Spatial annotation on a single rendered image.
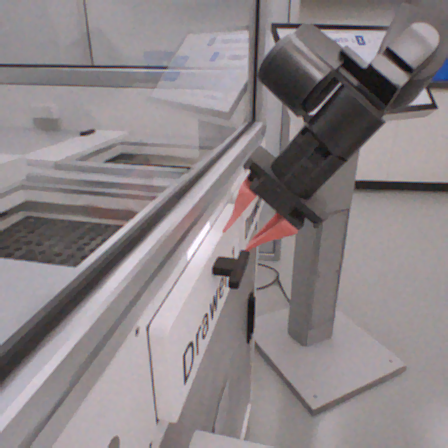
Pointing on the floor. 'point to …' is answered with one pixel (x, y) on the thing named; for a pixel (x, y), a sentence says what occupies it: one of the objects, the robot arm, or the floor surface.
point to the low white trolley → (221, 441)
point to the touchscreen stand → (323, 314)
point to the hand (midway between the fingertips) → (239, 235)
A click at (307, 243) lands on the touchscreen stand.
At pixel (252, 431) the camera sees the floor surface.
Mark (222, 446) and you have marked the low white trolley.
